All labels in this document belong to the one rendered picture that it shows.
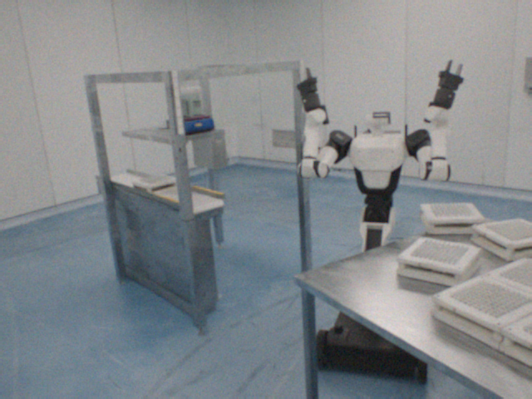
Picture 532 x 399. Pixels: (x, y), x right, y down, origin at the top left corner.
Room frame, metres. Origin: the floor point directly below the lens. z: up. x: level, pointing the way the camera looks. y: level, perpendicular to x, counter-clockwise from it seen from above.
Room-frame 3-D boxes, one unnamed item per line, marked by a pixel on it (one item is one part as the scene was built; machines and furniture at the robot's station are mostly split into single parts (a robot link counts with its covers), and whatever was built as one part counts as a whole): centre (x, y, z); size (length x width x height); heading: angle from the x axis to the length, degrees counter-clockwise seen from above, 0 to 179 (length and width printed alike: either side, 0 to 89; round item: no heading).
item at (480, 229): (1.89, -1.04, 0.89); 0.25 x 0.24 x 0.02; 102
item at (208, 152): (3.06, 0.30, 1.11); 0.22 x 0.11 x 0.20; 40
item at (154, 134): (3.12, 0.54, 1.22); 0.62 x 0.38 x 0.04; 40
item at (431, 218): (2.20, -0.89, 0.89); 0.25 x 0.24 x 0.02; 80
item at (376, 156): (2.57, -0.64, 1.09); 0.34 x 0.30 x 0.36; 69
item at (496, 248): (1.89, -1.04, 0.84); 0.24 x 0.24 x 0.02; 12
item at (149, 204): (3.42, 0.77, 0.75); 1.30 x 0.29 x 0.10; 40
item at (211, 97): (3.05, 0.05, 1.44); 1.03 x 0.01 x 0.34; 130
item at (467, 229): (2.20, -0.89, 0.84); 0.24 x 0.24 x 0.02; 80
